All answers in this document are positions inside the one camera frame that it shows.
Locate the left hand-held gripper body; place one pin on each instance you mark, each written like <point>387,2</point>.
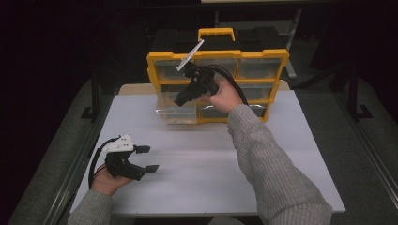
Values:
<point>120,165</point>

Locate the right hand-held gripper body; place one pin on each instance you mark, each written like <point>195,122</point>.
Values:
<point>202,79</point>

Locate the clear plastic drawer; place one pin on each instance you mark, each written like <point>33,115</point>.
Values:
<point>175,114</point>

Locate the yellow plastic organizer cabinet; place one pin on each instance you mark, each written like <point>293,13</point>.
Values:
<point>216,53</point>

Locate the person's left hand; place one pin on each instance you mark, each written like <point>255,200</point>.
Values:
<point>106,184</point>

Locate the person's right hand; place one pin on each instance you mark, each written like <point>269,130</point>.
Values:
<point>226,98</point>

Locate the set of clear organizer drawers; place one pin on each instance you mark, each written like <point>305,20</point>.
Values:
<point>258,67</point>

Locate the black metal stand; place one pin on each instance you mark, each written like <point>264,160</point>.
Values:
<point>353,93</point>
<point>95,97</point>

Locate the metal table frame rail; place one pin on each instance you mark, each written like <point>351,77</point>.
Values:
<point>372,150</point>
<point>73,175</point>

